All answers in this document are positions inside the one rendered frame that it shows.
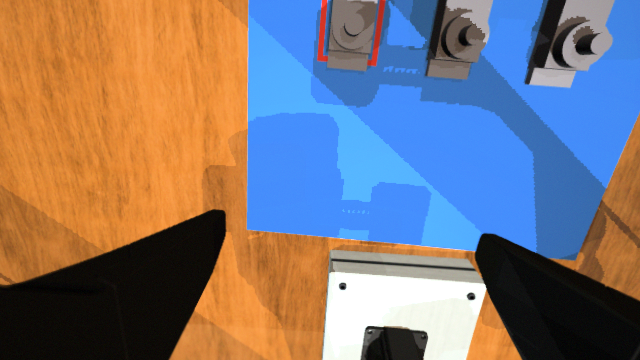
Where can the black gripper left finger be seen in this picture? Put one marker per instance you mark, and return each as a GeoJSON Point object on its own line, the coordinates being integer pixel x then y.
{"type": "Point", "coordinates": [131, 303]}

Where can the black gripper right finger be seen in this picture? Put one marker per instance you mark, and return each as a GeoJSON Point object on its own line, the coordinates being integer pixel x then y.
{"type": "Point", "coordinates": [552, 312]}

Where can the blue flat plate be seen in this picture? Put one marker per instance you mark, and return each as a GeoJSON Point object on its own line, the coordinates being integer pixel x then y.
{"type": "Point", "coordinates": [473, 116]}

